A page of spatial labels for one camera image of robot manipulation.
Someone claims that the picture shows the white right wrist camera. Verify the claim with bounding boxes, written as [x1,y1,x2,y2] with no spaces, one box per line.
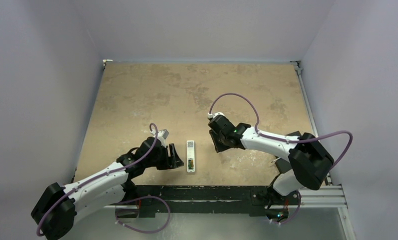
[207,112,224,120]

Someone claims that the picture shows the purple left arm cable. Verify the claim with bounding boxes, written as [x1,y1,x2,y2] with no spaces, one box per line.
[35,123,159,237]

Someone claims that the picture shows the aluminium frame rail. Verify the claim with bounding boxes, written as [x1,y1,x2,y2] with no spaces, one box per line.
[291,60,334,186]

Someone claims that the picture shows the white air conditioner remote control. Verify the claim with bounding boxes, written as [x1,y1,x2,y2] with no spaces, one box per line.
[186,140,196,173]

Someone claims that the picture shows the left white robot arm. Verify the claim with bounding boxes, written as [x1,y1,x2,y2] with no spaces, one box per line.
[31,137,184,240]

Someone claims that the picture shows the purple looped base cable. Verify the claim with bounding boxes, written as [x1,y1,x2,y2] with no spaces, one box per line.
[114,194,172,235]

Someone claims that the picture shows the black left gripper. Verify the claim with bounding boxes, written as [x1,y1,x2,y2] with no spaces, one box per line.
[144,143,183,170]

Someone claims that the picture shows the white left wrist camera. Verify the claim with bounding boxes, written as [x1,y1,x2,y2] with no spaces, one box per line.
[152,129,169,147]

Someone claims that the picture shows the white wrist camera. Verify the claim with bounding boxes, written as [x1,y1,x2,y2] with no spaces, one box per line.
[152,129,169,147]
[207,112,224,120]

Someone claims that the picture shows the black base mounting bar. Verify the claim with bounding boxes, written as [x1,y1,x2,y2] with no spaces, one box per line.
[124,185,270,217]

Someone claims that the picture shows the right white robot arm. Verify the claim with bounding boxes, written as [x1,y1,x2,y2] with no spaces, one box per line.
[208,113,334,204]

